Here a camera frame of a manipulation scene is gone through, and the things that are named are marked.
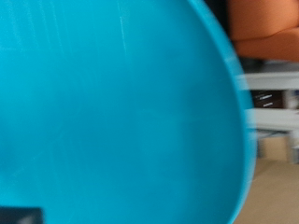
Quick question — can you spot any orange seat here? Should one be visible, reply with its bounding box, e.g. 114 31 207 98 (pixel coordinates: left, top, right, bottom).
226 0 299 63

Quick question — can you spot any blue plate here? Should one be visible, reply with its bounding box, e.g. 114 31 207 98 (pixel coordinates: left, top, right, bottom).
0 0 258 224

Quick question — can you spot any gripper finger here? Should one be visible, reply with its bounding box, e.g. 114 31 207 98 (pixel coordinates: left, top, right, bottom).
0 206 45 224

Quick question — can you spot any white shelf unit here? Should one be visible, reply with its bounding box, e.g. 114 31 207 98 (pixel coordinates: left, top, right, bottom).
237 70 299 164

